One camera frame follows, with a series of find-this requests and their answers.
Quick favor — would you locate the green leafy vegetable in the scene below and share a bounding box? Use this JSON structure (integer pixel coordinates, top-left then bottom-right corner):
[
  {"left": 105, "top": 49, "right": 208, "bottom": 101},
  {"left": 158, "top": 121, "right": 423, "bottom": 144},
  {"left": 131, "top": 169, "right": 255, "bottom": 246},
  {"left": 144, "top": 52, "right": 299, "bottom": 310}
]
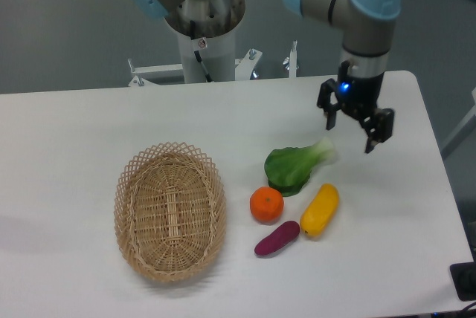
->
[{"left": 263, "top": 137, "right": 335, "bottom": 197}]

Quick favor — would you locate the orange tangerine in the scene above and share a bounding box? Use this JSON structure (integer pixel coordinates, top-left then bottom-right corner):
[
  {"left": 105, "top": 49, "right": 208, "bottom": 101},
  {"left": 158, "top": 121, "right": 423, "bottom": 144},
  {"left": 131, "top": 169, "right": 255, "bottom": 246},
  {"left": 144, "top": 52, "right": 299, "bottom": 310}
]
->
[{"left": 249, "top": 186, "right": 284, "bottom": 223}]

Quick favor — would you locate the yellow mango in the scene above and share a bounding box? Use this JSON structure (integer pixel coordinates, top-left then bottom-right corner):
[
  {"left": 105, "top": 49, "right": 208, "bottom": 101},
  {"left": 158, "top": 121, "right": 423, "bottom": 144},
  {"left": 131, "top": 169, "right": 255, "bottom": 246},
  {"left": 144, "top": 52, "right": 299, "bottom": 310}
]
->
[{"left": 300, "top": 184, "right": 340, "bottom": 237}]

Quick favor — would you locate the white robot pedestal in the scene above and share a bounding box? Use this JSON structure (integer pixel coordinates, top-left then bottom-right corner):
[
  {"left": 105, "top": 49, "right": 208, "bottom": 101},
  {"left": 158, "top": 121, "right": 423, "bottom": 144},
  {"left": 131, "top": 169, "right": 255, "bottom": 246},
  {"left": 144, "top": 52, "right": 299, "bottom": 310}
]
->
[{"left": 126, "top": 0, "right": 299, "bottom": 87}]

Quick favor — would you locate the black cable on pedestal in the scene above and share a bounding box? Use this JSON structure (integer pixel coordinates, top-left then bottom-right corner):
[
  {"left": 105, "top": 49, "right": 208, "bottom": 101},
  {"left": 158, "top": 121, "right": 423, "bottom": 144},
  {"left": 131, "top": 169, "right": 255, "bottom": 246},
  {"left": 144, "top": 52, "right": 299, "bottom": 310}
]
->
[{"left": 189, "top": 19, "right": 215, "bottom": 83}]

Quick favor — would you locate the white frame at right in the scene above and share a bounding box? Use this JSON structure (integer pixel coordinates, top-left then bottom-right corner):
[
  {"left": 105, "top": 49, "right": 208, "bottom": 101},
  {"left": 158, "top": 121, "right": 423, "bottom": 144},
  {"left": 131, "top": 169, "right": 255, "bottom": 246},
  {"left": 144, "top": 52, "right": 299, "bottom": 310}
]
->
[{"left": 440, "top": 89, "right": 475, "bottom": 160}]

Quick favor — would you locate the purple sweet potato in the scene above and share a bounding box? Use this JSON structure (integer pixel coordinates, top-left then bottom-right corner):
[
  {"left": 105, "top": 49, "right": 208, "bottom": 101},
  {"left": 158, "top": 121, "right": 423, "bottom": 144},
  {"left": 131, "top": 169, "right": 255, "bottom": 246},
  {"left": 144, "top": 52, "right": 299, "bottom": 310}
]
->
[{"left": 254, "top": 221, "right": 300, "bottom": 258}]

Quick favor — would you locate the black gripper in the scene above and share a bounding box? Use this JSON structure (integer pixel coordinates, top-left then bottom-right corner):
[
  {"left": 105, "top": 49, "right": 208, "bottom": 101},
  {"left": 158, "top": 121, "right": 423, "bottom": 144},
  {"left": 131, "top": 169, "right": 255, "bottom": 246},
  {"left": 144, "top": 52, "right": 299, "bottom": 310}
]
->
[{"left": 317, "top": 60, "right": 395, "bottom": 154}]

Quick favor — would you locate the black box at table edge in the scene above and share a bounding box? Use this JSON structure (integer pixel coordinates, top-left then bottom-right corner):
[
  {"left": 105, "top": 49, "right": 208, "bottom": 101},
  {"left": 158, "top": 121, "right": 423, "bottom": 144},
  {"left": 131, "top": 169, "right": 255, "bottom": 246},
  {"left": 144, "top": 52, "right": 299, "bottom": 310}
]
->
[{"left": 449, "top": 262, "right": 475, "bottom": 302}]

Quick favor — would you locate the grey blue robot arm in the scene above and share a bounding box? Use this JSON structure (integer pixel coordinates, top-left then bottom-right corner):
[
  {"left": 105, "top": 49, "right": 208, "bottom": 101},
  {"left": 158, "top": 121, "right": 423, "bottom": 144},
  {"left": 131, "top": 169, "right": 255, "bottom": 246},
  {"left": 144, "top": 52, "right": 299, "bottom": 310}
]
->
[{"left": 133, "top": 0, "right": 401, "bottom": 151}]

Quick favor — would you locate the woven wicker basket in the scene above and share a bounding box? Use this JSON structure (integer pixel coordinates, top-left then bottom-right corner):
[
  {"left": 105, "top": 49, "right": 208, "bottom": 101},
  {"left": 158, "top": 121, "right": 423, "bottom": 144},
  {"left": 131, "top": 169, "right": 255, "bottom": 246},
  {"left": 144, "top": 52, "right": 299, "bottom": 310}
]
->
[{"left": 114, "top": 142, "right": 227, "bottom": 283}]

